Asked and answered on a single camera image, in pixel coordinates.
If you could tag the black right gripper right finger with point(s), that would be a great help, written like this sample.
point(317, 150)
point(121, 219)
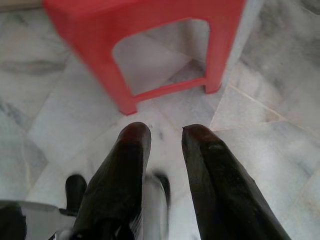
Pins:
point(225, 195)

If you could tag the red plastic stool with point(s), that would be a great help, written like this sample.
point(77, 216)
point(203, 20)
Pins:
point(87, 37)

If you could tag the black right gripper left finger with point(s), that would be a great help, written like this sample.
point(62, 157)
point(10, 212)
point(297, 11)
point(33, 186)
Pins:
point(115, 187)

